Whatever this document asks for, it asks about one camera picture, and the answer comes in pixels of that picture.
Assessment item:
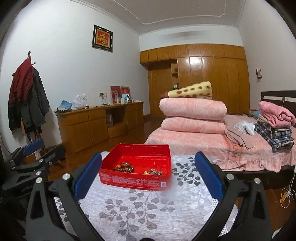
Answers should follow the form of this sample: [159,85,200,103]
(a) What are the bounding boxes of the large wooden bead bracelet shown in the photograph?
[113,161,135,173]

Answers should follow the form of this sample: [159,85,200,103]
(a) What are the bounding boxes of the wooden sideboard cabinet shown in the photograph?
[56,101,144,154]

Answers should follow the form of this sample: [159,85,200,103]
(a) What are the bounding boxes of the dark jacket on hook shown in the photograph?
[8,69,50,134]

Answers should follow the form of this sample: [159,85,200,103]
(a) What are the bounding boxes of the pink bed sheet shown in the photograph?
[146,114,295,173]

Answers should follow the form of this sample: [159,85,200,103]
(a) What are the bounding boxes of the blue cloth on sideboard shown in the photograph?
[54,100,72,113]

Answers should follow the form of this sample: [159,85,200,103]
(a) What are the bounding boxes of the white plastic bag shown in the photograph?
[71,94,87,110]

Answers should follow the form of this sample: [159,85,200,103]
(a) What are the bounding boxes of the white leaf-pattern table cover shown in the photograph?
[53,151,239,241]

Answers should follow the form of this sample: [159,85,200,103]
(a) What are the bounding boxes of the red garment on hook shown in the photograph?
[9,58,34,106]

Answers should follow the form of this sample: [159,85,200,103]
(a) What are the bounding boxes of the folded plaid clothing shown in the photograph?
[254,121,294,152]

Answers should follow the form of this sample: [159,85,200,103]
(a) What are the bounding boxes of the lower pink folded quilt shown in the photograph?
[161,116,226,134]

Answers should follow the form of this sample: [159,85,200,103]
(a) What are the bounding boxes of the pink folded quilt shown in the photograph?
[159,98,228,121]
[161,116,226,134]

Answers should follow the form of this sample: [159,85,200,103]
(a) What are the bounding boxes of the upper pink folded quilt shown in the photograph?
[159,98,228,121]

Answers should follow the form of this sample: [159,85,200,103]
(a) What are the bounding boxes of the red tin box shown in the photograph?
[99,144,172,191]

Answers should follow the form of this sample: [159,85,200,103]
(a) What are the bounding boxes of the red photo frames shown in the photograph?
[110,85,130,103]

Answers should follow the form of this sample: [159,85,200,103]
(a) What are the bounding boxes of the folded pink clothing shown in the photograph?
[259,101,295,128]

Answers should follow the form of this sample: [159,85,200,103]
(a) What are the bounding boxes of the blue white kettle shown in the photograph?
[121,92,130,103]

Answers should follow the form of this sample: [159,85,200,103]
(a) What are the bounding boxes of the yellow brown-spotted blanket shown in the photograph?
[161,81,212,99]

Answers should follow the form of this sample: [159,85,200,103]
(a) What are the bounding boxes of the dark bed headboard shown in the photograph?
[260,90,295,111]

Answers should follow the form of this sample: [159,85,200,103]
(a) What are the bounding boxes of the wooden wardrobe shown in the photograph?
[140,44,250,118]

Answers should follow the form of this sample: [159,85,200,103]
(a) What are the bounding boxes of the framed red gold picture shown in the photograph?
[92,25,113,52]

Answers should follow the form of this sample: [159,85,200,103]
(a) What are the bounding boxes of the white charger cable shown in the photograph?
[280,165,296,209]

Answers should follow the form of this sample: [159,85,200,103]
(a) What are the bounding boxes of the wall power outlet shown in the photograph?
[99,92,107,97]

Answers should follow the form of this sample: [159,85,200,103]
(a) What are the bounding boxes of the wall switch panel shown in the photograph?
[255,68,262,79]

